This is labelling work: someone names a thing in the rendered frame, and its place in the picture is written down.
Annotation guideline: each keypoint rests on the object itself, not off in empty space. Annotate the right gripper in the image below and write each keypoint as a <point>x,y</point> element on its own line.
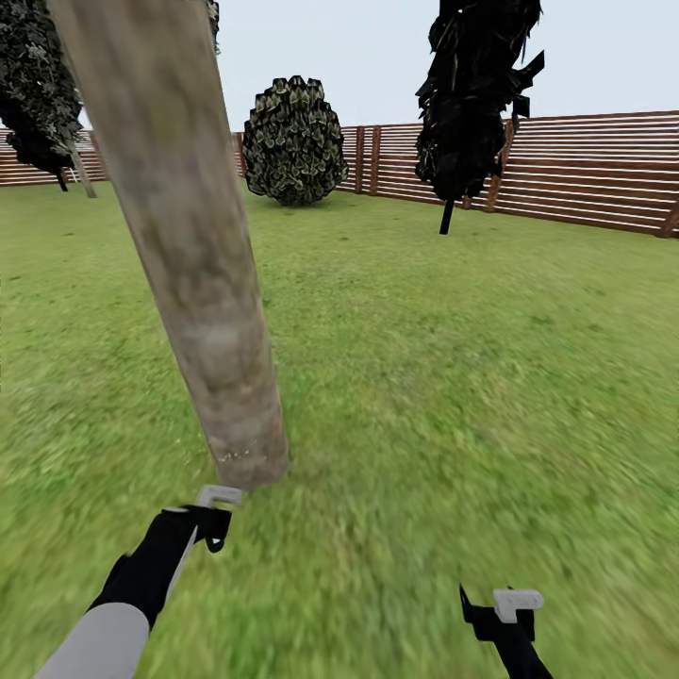
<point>488,626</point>

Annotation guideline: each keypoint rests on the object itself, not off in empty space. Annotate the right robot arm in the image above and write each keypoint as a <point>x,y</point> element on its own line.
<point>510,625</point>

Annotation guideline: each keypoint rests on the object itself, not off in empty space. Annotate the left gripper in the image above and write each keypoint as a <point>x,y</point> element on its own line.
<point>216,522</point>

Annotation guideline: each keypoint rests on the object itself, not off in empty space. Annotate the bush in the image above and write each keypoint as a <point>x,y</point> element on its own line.
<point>293,143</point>

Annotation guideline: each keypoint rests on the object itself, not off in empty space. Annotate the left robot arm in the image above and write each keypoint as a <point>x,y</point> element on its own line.
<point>108,641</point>

